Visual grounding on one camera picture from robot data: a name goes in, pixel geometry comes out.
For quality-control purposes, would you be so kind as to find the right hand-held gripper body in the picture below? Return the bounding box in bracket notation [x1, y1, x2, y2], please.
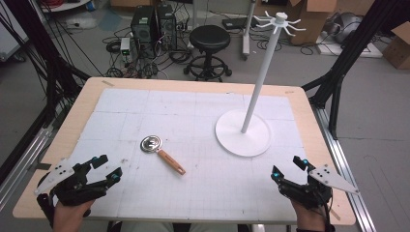
[278, 163, 361, 210]

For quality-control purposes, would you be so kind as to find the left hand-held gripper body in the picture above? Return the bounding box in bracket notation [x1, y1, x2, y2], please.
[33, 158, 102, 208]

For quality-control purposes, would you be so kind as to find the person's right hand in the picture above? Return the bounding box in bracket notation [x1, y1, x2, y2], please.
[290, 200, 329, 231]

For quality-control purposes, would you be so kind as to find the person's left hand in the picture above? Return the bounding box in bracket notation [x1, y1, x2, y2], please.
[52, 199, 95, 232]

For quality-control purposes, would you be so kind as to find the white hook rack stand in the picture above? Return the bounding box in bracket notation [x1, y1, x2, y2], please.
[215, 11, 308, 159]

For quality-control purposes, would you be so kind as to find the white grid mat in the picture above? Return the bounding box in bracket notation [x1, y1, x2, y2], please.
[52, 87, 308, 223]

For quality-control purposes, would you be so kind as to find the small grey power unit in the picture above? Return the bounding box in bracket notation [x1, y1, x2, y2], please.
[119, 37, 132, 63]

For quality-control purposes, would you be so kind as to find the white flat board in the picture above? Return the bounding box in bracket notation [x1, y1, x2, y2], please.
[314, 31, 384, 59]

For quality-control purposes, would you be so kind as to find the grey round appliance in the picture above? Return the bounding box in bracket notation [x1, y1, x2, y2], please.
[324, 12, 365, 45]

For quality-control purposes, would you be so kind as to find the black computer tower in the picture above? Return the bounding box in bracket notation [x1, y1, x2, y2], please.
[156, 4, 178, 51]
[130, 5, 157, 46]

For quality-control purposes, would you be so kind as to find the open cardboard box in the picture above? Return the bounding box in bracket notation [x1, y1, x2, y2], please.
[288, 0, 340, 46]

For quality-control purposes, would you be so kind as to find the brown cardboard box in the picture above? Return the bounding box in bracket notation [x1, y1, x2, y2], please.
[382, 21, 410, 71]

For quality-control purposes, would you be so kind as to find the black round stool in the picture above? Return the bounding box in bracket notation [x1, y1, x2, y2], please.
[183, 24, 233, 83]

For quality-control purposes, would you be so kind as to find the flat black device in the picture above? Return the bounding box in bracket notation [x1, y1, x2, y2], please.
[221, 16, 259, 31]

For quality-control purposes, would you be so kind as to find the white round table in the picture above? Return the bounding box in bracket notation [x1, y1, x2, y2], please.
[40, 0, 93, 14]

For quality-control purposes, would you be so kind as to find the aluminium rail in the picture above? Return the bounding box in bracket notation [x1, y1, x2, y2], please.
[0, 126, 55, 211]
[312, 105, 377, 232]

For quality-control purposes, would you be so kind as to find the metal spoon with wooden handle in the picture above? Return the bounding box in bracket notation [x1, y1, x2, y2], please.
[139, 134, 188, 177]

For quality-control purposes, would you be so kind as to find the tangle of black floor cables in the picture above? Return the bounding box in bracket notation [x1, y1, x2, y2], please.
[102, 27, 194, 79]

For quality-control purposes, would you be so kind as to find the black metal frame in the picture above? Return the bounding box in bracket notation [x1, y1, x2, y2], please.
[302, 0, 410, 141]
[0, 0, 93, 177]

